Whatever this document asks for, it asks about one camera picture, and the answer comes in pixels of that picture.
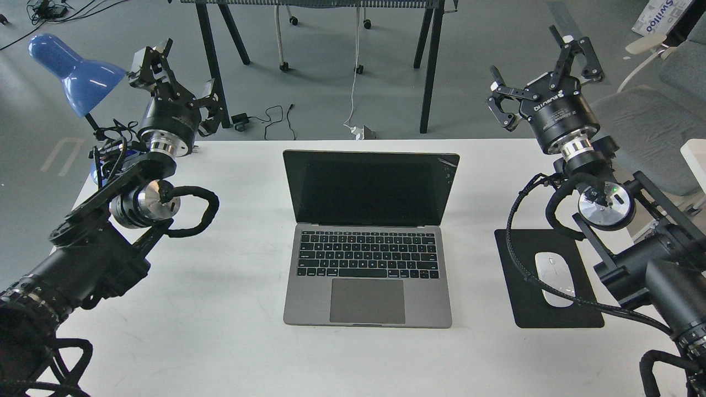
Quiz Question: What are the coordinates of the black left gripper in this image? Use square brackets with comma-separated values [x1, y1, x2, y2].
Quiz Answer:
[127, 39, 226, 157]

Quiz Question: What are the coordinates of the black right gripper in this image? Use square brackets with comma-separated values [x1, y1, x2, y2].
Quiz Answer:
[487, 25, 603, 155]

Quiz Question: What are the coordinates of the grey laptop computer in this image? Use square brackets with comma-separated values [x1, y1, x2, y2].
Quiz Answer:
[283, 150, 460, 329]

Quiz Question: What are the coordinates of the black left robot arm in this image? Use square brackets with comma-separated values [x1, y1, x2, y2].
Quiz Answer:
[2, 34, 226, 396]

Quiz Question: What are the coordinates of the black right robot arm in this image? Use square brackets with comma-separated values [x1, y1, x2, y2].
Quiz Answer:
[488, 25, 705, 396]

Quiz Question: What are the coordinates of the blue desk lamp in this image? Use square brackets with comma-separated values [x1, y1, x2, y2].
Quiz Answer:
[28, 33, 126, 141]

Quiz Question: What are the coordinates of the grey office chair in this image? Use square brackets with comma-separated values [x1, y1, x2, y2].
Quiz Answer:
[591, 16, 704, 197]

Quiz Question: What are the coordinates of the white cardboard box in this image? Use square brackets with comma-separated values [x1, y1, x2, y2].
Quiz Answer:
[631, 0, 693, 37]

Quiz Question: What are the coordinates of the black trestle table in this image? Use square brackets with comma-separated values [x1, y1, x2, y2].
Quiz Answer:
[180, 0, 459, 135]

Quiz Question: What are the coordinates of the white computer mouse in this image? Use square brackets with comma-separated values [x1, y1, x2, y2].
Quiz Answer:
[534, 251, 575, 308]

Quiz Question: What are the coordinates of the black mouse pad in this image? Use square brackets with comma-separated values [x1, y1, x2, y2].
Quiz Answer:
[494, 229, 605, 328]

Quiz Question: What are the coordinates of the black power adapter with cable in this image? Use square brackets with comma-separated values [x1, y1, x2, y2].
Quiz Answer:
[230, 103, 298, 141]

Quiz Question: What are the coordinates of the black cable bundle on floor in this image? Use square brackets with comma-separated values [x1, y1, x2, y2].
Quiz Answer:
[0, 0, 130, 51]

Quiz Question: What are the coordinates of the white charger cable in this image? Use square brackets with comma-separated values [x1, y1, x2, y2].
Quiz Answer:
[343, 0, 377, 141]

